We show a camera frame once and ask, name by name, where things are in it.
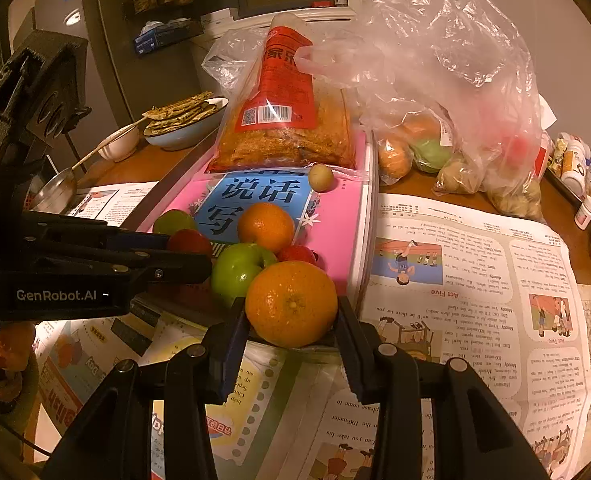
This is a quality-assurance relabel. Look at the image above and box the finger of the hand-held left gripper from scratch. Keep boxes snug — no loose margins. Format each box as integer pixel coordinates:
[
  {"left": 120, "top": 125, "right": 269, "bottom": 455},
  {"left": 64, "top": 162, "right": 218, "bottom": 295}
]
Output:
[
  {"left": 5, "top": 250, "right": 212, "bottom": 292},
  {"left": 22, "top": 212, "right": 168, "bottom": 251}
]

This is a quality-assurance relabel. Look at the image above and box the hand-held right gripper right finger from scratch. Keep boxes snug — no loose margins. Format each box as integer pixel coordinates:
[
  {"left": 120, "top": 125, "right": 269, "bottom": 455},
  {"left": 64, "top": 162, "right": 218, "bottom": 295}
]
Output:
[{"left": 336, "top": 299, "right": 551, "bottom": 480}]

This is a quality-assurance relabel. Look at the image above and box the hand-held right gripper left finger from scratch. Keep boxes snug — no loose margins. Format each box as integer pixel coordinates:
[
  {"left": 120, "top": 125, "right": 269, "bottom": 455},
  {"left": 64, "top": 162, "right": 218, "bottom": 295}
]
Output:
[{"left": 40, "top": 305, "right": 251, "bottom": 480}]

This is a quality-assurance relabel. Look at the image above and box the small green apple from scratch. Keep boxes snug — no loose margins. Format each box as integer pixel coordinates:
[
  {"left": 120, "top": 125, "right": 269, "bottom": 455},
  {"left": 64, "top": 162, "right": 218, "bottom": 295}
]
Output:
[{"left": 152, "top": 209, "right": 198, "bottom": 237}]

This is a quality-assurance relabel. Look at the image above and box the large green apple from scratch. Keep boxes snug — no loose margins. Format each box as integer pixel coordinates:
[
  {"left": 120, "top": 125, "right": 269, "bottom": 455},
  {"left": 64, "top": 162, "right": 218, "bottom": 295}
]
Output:
[{"left": 210, "top": 243, "right": 278, "bottom": 298}]

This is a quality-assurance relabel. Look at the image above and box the orange mandarin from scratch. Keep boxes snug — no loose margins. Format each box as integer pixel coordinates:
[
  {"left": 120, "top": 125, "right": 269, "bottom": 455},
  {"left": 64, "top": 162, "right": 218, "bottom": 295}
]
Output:
[
  {"left": 236, "top": 202, "right": 296, "bottom": 254},
  {"left": 244, "top": 260, "right": 339, "bottom": 350}
]

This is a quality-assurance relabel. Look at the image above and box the pink Chinese workbook tray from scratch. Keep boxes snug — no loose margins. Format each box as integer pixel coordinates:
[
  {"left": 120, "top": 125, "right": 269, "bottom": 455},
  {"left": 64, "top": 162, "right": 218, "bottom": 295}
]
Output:
[{"left": 125, "top": 130, "right": 381, "bottom": 356}]

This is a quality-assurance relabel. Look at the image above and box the tan longan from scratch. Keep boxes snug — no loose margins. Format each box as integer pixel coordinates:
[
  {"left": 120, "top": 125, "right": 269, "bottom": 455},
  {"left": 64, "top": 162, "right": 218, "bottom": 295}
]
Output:
[{"left": 308, "top": 163, "right": 335, "bottom": 193}]

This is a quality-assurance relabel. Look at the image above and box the person's left hand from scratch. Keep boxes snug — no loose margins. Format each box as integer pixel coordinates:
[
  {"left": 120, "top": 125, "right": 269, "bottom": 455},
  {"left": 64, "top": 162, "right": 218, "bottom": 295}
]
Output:
[{"left": 0, "top": 322, "right": 38, "bottom": 373}]

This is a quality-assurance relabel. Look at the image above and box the metal ladle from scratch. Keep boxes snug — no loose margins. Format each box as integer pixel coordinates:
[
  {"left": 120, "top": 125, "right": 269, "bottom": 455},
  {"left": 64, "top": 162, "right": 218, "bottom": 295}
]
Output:
[{"left": 28, "top": 119, "right": 148, "bottom": 213}]

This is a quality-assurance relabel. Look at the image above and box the small white bowl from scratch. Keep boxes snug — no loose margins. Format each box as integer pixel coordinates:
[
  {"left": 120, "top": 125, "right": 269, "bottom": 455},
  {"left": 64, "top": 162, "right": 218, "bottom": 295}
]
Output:
[{"left": 96, "top": 122, "right": 141, "bottom": 162}]

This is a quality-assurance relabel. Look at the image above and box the blue enamel bowl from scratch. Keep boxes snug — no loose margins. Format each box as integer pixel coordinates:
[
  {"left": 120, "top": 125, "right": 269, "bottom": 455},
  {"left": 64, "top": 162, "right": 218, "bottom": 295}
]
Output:
[{"left": 142, "top": 96, "right": 230, "bottom": 151}]

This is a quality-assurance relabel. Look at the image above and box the pink and blue book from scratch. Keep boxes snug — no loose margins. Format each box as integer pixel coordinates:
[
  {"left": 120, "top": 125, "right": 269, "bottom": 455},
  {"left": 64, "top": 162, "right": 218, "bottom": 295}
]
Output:
[{"left": 148, "top": 132, "right": 371, "bottom": 301}]

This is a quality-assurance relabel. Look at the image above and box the newspaper sheet with cartoons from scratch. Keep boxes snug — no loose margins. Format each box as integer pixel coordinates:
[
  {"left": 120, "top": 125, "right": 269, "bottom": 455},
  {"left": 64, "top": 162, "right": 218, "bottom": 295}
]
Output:
[{"left": 255, "top": 192, "right": 591, "bottom": 480}]

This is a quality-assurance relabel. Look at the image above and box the stack of flat pancakes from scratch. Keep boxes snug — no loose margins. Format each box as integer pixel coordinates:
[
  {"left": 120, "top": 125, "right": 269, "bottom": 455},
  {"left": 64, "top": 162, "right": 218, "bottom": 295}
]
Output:
[{"left": 142, "top": 91, "right": 216, "bottom": 133}]

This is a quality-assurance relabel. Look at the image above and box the grey refrigerator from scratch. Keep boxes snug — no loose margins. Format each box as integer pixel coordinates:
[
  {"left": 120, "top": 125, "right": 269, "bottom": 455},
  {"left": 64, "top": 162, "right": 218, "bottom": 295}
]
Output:
[{"left": 8, "top": 0, "right": 136, "bottom": 126}]

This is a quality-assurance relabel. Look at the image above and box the red-labelled snack packet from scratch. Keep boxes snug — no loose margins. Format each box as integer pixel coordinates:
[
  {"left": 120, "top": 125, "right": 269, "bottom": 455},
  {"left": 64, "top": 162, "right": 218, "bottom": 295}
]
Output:
[{"left": 206, "top": 14, "right": 357, "bottom": 173}]

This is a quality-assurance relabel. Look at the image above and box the newspaper with large masthead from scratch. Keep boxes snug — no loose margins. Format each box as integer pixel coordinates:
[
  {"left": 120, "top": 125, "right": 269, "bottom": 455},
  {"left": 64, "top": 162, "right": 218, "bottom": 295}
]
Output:
[{"left": 25, "top": 180, "right": 286, "bottom": 480}]

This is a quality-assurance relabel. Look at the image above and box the bagged orange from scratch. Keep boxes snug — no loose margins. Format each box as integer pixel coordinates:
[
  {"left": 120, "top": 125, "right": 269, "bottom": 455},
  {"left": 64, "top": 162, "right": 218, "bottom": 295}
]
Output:
[
  {"left": 400, "top": 115, "right": 443, "bottom": 143},
  {"left": 378, "top": 137, "right": 413, "bottom": 183}
]

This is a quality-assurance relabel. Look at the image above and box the small clear plastic bag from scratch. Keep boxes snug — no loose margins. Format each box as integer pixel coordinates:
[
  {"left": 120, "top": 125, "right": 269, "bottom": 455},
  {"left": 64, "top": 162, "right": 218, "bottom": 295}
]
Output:
[{"left": 201, "top": 27, "right": 276, "bottom": 103}]

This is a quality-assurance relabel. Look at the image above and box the blue tissue box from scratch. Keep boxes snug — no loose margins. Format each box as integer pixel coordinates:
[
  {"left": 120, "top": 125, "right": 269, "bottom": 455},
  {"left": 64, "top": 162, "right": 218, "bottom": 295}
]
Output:
[{"left": 132, "top": 20, "right": 203, "bottom": 57}]

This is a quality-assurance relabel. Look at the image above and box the bag of longans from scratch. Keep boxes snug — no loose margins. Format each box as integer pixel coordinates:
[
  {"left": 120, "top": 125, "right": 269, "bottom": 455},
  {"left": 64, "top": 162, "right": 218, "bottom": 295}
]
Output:
[
  {"left": 483, "top": 175, "right": 543, "bottom": 221},
  {"left": 433, "top": 157, "right": 481, "bottom": 196}
]

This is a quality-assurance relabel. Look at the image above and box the bagged green apple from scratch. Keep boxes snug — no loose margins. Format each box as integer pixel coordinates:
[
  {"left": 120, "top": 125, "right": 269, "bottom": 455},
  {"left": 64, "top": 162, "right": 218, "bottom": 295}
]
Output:
[{"left": 409, "top": 139, "right": 453, "bottom": 175}]

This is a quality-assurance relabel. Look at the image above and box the bagged red tomato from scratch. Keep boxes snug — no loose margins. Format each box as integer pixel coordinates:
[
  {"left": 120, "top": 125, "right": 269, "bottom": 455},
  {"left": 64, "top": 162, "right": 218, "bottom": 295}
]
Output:
[{"left": 500, "top": 132, "right": 536, "bottom": 166}]

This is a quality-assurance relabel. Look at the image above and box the white medicine bottle orange label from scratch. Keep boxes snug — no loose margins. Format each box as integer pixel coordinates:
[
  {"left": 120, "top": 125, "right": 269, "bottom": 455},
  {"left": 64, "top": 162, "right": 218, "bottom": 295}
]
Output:
[{"left": 558, "top": 145, "right": 589, "bottom": 196}]

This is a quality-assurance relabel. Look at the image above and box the large clear plastic bag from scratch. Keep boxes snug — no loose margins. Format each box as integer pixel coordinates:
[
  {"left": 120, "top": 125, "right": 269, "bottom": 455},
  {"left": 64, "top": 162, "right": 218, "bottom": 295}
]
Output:
[{"left": 292, "top": 0, "right": 559, "bottom": 218}]

